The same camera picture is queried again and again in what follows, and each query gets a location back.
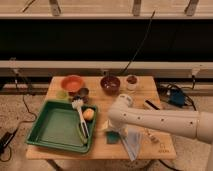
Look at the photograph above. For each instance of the green sponge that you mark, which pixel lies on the green sponge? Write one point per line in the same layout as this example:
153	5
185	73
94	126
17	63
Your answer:
112	137

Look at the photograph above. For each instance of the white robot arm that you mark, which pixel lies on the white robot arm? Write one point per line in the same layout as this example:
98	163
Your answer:
190	124

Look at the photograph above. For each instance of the white dish brush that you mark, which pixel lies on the white dish brush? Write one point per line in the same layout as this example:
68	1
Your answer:
77	104

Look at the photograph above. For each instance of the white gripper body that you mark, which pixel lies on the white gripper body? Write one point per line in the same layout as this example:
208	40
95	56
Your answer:
115	126

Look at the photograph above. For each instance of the yellow round fruit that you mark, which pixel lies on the yellow round fruit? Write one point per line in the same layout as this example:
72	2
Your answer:
88	114

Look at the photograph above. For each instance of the black power adapter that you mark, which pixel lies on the black power adapter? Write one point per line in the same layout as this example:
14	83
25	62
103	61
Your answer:
4	141

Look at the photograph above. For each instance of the orange bowl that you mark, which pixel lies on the orange bowl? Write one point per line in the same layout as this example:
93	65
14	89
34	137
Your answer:
72	83

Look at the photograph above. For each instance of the blue device with cables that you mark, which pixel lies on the blue device with cables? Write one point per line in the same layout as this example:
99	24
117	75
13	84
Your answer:
176	97

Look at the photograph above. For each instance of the wooden table board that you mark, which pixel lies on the wooden table board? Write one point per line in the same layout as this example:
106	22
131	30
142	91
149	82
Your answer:
146	90

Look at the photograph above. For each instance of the dark metal can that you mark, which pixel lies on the dark metal can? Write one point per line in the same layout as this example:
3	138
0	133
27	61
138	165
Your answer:
84	94

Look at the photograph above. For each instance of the white cup with brown contents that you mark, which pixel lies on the white cup with brown contents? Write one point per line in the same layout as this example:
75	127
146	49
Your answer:
131	82

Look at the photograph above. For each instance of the small green cup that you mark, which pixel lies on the small green cup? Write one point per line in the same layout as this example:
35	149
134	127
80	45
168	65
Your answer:
62	95

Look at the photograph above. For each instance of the light blue folded cloth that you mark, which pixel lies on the light blue folded cloth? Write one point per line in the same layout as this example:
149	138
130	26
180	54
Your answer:
132	143

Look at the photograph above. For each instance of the purple bowl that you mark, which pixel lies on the purple bowl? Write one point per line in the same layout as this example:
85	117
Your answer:
110	84

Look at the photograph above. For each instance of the green plastic tray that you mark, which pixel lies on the green plastic tray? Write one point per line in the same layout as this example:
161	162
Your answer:
58	127

